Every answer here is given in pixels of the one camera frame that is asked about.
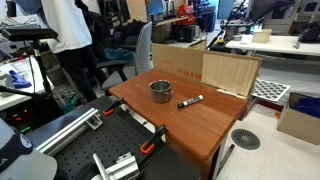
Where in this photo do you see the black equipment on table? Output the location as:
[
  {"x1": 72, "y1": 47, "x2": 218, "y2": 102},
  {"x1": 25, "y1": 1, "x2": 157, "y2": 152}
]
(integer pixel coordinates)
[{"x1": 293, "y1": 22, "x2": 320, "y2": 51}]

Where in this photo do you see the black table leg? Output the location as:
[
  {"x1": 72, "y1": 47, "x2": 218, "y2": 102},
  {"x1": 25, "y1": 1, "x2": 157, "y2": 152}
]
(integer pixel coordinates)
[{"x1": 217, "y1": 143, "x2": 236, "y2": 178}]

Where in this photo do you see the long aluminium extrusion rail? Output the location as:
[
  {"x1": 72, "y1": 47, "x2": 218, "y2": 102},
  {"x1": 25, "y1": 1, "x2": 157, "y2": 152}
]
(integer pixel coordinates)
[{"x1": 35, "y1": 107, "x2": 104, "y2": 157}]

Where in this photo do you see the black stereo camera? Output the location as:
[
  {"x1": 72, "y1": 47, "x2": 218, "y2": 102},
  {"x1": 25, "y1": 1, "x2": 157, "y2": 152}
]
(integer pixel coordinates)
[{"x1": 0, "y1": 27, "x2": 59, "y2": 43}]

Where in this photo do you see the small wooden box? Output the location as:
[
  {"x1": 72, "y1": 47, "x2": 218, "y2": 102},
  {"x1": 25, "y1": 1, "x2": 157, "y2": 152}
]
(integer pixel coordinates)
[{"x1": 251, "y1": 28, "x2": 273, "y2": 44}]

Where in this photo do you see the open cardboard box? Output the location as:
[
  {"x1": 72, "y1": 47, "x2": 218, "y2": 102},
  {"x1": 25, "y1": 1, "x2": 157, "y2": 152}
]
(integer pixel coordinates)
[{"x1": 276, "y1": 91, "x2": 320, "y2": 147}]

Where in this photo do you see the round floor drain grate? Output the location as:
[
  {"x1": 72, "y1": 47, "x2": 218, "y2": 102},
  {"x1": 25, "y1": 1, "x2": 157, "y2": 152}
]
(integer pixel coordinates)
[{"x1": 230, "y1": 128, "x2": 262, "y2": 151}]

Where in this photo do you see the short aluminium bracket rail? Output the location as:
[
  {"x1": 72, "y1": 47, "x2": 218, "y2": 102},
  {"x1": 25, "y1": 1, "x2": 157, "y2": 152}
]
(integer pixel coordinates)
[{"x1": 92, "y1": 151, "x2": 141, "y2": 180}]

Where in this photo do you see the small metal pot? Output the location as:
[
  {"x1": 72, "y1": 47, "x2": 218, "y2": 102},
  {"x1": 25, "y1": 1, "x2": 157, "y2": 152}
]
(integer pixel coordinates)
[{"x1": 148, "y1": 79, "x2": 174, "y2": 104}]

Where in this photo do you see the black camera tripod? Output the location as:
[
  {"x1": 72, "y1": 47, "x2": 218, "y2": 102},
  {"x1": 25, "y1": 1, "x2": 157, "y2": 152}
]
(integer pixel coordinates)
[{"x1": 0, "y1": 39, "x2": 64, "y2": 118}]

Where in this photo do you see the black Expo marker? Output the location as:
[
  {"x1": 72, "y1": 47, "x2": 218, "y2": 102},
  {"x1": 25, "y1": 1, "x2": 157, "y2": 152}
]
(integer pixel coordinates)
[{"x1": 176, "y1": 94, "x2": 204, "y2": 110}]

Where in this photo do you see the long white table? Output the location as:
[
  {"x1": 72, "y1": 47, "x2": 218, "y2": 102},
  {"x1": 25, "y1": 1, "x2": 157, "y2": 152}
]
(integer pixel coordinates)
[{"x1": 225, "y1": 33, "x2": 320, "y2": 57}]

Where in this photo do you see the blue fabric in box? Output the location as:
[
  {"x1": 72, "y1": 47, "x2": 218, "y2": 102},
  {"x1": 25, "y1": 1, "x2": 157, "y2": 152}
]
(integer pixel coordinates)
[{"x1": 292, "y1": 97, "x2": 320, "y2": 119}]

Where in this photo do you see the brown cardboard panel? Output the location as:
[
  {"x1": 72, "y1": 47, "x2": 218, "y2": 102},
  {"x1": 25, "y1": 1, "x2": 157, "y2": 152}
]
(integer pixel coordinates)
[{"x1": 151, "y1": 43, "x2": 263, "y2": 100}]

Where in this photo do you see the black orange bar clamp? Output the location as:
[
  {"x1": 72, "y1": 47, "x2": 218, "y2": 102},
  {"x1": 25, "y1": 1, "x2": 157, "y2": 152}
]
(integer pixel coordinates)
[
  {"x1": 102, "y1": 97, "x2": 125, "y2": 117},
  {"x1": 139, "y1": 124, "x2": 168, "y2": 156}
]

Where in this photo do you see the grey office chair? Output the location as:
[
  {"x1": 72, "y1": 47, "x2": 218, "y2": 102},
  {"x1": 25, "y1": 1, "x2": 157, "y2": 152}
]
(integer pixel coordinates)
[{"x1": 96, "y1": 21, "x2": 154, "y2": 92}]

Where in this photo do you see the person in white shirt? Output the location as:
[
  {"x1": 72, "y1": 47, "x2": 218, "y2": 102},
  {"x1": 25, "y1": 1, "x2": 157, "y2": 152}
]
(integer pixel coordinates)
[{"x1": 14, "y1": 0, "x2": 108, "y2": 103}]

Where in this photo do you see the red machine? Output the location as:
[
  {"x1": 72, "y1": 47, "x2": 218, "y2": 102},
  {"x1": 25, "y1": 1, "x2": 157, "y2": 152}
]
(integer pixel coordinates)
[{"x1": 176, "y1": 3, "x2": 198, "y2": 26}]

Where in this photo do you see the checkered calibration board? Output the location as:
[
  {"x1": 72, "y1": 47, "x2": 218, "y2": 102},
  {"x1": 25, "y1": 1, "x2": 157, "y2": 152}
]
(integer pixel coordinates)
[{"x1": 251, "y1": 78, "x2": 292, "y2": 103}]

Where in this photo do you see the white side desk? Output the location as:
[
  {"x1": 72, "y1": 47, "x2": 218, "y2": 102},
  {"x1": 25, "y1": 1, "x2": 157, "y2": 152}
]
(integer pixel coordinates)
[{"x1": 0, "y1": 56, "x2": 55, "y2": 112}]

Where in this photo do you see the blue cloth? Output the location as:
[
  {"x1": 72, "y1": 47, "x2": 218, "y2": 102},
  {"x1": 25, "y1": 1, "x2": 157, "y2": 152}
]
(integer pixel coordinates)
[{"x1": 8, "y1": 69, "x2": 33, "y2": 90}]

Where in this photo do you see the black perforated breadboard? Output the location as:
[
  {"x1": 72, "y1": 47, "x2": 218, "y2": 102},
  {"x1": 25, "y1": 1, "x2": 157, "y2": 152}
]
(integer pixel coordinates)
[{"x1": 52, "y1": 96, "x2": 201, "y2": 180}]

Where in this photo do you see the black photo umbrella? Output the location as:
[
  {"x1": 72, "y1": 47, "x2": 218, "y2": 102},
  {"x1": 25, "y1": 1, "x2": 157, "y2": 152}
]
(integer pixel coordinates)
[{"x1": 249, "y1": 0, "x2": 296, "y2": 23}]

